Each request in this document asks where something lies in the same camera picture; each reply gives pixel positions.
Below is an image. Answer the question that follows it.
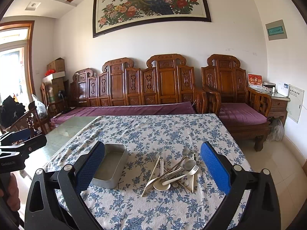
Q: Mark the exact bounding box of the lower cardboard box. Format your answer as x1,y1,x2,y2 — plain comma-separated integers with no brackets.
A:
44,77,64,103

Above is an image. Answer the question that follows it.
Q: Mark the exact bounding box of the person's left hand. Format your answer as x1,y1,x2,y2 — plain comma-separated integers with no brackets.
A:
7,173,20,212

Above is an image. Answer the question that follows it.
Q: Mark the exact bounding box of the grey metal tray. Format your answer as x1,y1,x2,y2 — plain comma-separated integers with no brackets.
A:
92,143,128,189

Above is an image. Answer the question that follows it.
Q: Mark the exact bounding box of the wooden chair at left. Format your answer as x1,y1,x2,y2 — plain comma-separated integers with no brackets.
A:
5,101,53,135

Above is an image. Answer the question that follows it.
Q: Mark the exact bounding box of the grey wall panel green sign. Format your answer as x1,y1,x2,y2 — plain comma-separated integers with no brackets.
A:
265,20,287,40

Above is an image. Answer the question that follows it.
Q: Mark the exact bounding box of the wooden side table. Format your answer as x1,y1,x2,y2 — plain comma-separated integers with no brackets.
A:
254,88,290,126

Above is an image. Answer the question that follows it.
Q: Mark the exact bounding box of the clear plastic bag at left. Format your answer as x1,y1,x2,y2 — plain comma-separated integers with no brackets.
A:
32,94,48,119

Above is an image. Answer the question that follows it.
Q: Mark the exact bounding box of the blue floral tablecloth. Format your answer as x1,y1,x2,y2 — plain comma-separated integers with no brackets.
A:
44,114,251,229

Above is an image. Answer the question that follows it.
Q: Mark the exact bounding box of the purple armchair cushion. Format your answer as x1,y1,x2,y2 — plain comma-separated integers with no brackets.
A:
219,103,267,126

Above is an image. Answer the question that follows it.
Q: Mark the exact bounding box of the top cardboard box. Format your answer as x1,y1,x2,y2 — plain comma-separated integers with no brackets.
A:
47,58,65,72

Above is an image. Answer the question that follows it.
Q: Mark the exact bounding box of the steel fork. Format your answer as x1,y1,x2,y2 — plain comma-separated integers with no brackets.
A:
152,156,163,172

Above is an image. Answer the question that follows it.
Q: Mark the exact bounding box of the steel spoon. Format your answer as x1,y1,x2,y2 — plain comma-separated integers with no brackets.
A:
182,147,191,157

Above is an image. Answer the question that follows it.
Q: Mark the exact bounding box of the white wall electrical box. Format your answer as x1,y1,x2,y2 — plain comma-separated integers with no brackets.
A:
287,85,304,123

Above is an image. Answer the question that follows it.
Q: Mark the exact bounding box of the red greeting card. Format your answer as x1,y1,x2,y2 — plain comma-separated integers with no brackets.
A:
248,73,263,89

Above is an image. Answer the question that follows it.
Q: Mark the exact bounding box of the plastic bag on floor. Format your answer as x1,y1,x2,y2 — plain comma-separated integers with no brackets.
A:
267,118,284,141

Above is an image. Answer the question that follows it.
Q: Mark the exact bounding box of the wooden door frame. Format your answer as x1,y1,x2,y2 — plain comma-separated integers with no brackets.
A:
1,20,36,94

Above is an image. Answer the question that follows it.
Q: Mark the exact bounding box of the white cardboard box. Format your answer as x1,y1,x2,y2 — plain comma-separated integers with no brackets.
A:
42,71,66,83

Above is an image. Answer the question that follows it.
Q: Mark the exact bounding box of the light bamboo chopstick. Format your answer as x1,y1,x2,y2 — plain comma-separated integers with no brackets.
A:
141,172,154,197
191,153,196,193

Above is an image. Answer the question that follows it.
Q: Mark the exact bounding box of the framed peacock flower painting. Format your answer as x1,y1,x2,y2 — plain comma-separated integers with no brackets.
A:
93,0,211,37

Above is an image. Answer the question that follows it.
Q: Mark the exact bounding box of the white plastic fork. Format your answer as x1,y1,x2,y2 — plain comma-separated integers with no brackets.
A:
162,165,199,186

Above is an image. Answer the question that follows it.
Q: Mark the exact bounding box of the carved wooden armchair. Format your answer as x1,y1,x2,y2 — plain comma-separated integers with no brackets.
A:
201,54,272,152

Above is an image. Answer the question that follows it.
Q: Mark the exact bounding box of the white box on side table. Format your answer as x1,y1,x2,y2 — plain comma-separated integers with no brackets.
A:
277,82,289,97

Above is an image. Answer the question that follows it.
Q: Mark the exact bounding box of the long carved wooden sofa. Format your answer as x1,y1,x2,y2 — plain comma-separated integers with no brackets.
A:
48,53,207,118

